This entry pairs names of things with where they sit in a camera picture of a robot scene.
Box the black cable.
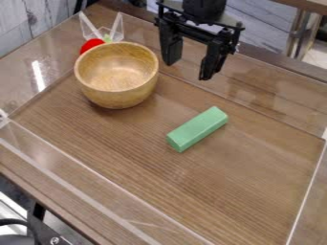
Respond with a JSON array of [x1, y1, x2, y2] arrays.
[[0, 217, 36, 245]]

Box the green rectangular block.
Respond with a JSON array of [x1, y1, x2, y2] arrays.
[[165, 106, 228, 152]]

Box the wooden table leg background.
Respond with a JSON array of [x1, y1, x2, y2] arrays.
[[284, 10, 321, 60]]

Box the red ball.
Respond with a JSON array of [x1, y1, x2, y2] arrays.
[[78, 38, 104, 54]]

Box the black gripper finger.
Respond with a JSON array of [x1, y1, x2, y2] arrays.
[[198, 42, 228, 80], [158, 19, 182, 66]]

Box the light wooden bowl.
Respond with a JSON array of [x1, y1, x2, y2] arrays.
[[74, 41, 158, 109]]

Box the clear acrylic front barrier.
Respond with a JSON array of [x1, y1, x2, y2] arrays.
[[0, 110, 213, 245]]

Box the small green object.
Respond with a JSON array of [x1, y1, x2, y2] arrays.
[[104, 34, 112, 42]]

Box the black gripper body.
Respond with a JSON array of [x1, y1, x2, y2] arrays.
[[156, 0, 245, 54]]

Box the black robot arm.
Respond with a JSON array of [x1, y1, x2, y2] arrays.
[[154, 0, 245, 80]]

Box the black table leg bracket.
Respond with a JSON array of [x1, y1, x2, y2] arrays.
[[26, 202, 72, 245]]

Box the clear acrylic corner piece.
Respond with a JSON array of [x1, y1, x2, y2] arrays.
[[77, 11, 124, 42]]

